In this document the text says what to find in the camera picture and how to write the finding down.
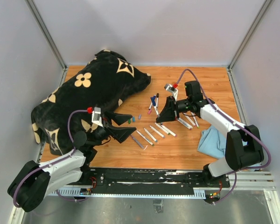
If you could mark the green cap white marker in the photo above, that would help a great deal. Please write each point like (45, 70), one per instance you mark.
(163, 129)

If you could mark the blue cap whiteboard marker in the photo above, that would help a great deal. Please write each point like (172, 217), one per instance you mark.
(151, 103)

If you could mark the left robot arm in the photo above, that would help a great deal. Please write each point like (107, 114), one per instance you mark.
(37, 180)

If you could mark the lavender cap marker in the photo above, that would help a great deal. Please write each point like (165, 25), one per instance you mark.
(156, 131)

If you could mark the light blue marker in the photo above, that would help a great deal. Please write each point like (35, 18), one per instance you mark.
(151, 136)

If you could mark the black floral plush blanket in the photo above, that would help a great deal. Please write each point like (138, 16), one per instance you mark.
(105, 82)

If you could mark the light green marker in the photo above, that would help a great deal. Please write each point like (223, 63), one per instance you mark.
(196, 123)

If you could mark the dark blue marker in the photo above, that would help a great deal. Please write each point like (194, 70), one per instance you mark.
(154, 105)

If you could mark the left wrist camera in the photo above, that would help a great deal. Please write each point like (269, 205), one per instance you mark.
(96, 116)

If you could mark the slotted cable duct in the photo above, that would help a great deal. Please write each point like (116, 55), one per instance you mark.
(172, 192)

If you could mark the magenta cap marker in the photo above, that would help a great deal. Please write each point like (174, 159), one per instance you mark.
(187, 125)

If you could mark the purple marker grey body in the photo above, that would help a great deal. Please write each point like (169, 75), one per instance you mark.
(137, 142)

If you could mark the pink cap marker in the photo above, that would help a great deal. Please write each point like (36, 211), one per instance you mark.
(169, 131)

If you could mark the black cap whiteboard marker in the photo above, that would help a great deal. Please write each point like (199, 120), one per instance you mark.
(157, 99)

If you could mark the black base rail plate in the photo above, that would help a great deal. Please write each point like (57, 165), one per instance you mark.
(145, 178)

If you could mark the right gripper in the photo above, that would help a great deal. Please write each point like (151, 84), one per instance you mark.
(170, 112)

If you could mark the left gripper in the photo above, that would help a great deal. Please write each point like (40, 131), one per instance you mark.
(120, 133)

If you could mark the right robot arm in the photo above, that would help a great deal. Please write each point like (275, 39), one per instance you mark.
(243, 145)

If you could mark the light blue cloth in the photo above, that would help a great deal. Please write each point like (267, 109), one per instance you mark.
(212, 143)

